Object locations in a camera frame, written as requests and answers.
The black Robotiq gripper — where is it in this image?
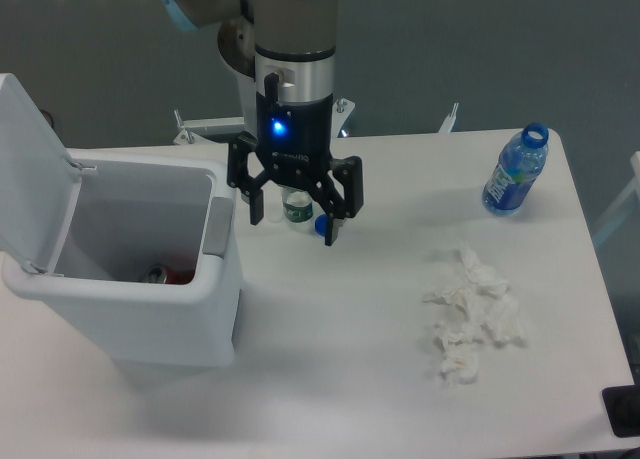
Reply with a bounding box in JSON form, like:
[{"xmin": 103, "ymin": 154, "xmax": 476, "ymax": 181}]
[{"xmin": 227, "ymin": 72, "xmax": 363, "ymax": 246}]

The white trash can lid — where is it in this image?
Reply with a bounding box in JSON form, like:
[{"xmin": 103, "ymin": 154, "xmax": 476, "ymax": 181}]
[{"xmin": 1, "ymin": 73, "xmax": 97, "ymax": 274}]

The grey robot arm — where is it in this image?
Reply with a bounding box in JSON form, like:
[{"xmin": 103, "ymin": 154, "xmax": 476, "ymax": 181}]
[{"xmin": 162, "ymin": 0, "xmax": 364, "ymax": 245}]

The blue bottle cap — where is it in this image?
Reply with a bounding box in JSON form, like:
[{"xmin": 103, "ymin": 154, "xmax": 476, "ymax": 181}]
[{"xmin": 314, "ymin": 214, "xmax": 327, "ymax": 237}]

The red soda can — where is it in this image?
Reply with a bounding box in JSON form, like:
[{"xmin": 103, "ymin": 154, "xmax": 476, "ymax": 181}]
[{"xmin": 140, "ymin": 263, "xmax": 195, "ymax": 285}]

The white trash can body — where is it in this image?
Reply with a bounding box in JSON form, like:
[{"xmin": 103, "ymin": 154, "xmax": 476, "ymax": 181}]
[{"xmin": 2, "ymin": 150, "xmax": 242, "ymax": 367}]

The small clear plastic bottle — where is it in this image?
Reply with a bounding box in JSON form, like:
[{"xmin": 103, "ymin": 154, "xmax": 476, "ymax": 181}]
[{"xmin": 281, "ymin": 187, "xmax": 313, "ymax": 234}]

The crumpled white tissue paper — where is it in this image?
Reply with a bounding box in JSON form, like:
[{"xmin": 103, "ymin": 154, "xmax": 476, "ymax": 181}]
[{"xmin": 423, "ymin": 243, "xmax": 526, "ymax": 386}]

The blue plastic water bottle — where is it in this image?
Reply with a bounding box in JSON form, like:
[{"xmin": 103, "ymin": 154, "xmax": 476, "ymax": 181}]
[{"xmin": 482, "ymin": 122, "xmax": 549, "ymax": 216}]

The black device at edge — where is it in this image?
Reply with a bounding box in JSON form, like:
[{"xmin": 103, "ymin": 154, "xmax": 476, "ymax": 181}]
[{"xmin": 602, "ymin": 385, "xmax": 639, "ymax": 438}]

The white table frame bracket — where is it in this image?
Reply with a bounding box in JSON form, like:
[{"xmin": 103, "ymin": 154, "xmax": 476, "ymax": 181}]
[{"xmin": 173, "ymin": 98, "xmax": 356, "ymax": 145}]

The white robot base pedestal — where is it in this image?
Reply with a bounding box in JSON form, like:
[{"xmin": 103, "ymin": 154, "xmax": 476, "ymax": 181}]
[{"xmin": 217, "ymin": 16, "xmax": 257, "ymax": 137}]

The white chair frame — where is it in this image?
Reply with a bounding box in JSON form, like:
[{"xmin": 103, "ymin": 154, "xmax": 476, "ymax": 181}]
[{"xmin": 591, "ymin": 151, "xmax": 639, "ymax": 250}]

